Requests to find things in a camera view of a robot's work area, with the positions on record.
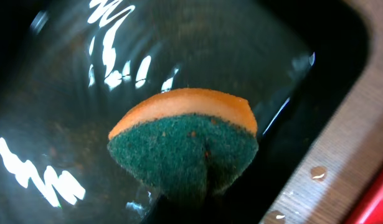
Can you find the red plastic tray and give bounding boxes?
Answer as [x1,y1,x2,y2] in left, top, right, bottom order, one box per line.
[345,169,383,224]

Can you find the green and orange sponge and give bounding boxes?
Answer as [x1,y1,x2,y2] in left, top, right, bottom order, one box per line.
[107,88,258,205]

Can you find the black water tray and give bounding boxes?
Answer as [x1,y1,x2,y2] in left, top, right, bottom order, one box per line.
[0,1,370,223]

